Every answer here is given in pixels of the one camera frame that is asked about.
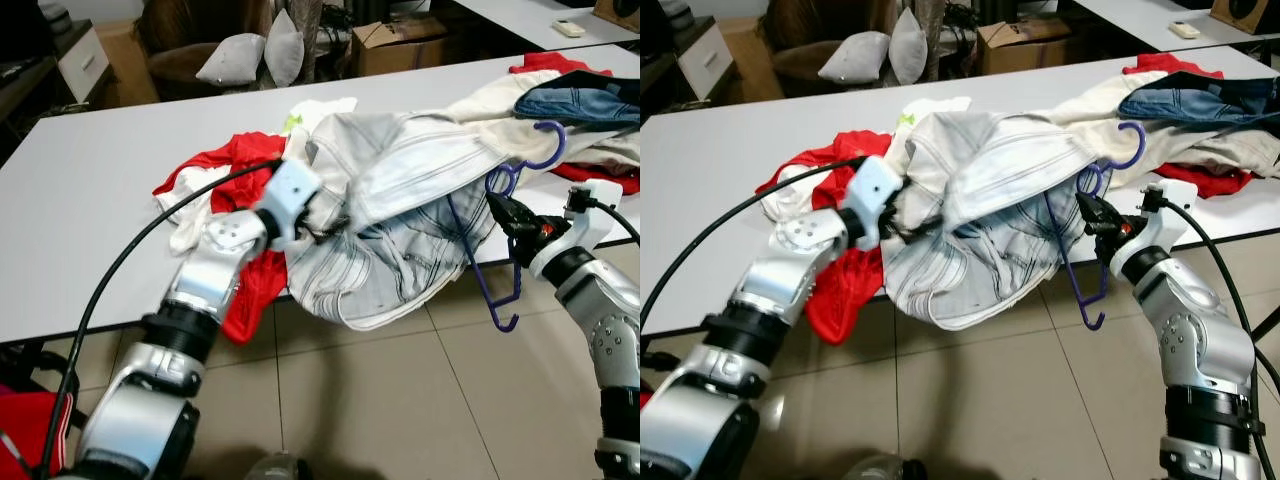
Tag purple plastic hanger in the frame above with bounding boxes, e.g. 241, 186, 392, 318
445, 120, 568, 333
1043, 120, 1148, 331

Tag small white garment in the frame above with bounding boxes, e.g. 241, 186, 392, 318
897, 97, 973, 141
283, 97, 359, 141

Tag blue jeans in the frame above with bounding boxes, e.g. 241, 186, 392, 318
1117, 72, 1280, 131
513, 72, 641, 133

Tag brown cardboard box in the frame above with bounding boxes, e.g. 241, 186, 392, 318
350, 15, 449, 78
977, 15, 1076, 76

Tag grey throw pillow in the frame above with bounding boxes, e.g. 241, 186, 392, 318
888, 8, 931, 86
195, 32, 266, 86
818, 30, 891, 85
262, 8, 306, 88

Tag white side table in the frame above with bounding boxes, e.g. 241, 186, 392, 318
455, 0, 641, 51
1070, 0, 1280, 53

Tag brown wicker chair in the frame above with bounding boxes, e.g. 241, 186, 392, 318
765, 0, 951, 99
140, 0, 331, 101

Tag wooden speaker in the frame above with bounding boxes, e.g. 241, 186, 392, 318
593, 0, 641, 33
1210, 0, 1280, 36

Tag grey robot foot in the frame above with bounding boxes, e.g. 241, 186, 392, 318
240, 453, 311, 480
845, 455, 926, 480

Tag white drawer unit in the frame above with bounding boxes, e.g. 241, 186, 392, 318
685, 22, 736, 101
55, 22, 111, 106

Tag red striped fabric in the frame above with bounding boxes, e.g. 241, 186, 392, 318
0, 385, 76, 476

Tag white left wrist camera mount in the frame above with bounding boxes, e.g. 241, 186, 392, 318
258, 160, 323, 249
845, 158, 906, 249

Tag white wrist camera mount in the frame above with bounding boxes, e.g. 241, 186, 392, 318
845, 158, 906, 249
258, 160, 323, 249
1125, 180, 1199, 281
530, 180, 626, 281

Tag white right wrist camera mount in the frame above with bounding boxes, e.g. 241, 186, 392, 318
1125, 180, 1199, 281
530, 180, 626, 281

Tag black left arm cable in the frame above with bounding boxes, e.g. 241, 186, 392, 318
640, 155, 869, 336
35, 158, 283, 479

